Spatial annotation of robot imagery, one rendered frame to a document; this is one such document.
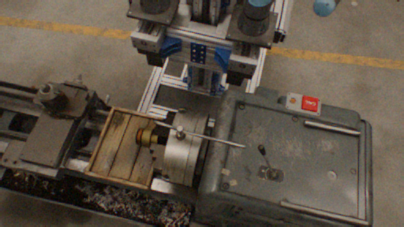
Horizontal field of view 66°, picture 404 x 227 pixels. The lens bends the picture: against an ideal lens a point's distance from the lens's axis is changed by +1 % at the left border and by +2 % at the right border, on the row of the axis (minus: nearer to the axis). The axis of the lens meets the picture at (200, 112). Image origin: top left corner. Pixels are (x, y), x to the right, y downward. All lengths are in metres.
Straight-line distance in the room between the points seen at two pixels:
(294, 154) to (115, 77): 1.97
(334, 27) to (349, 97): 0.77
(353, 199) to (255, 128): 0.40
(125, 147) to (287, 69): 1.82
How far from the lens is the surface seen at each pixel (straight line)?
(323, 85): 2.95
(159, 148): 1.29
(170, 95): 2.42
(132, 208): 1.77
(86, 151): 1.62
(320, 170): 1.19
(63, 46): 3.15
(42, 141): 1.59
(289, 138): 1.20
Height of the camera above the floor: 2.32
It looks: 64 degrees down
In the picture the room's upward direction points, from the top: 4 degrees clockwise
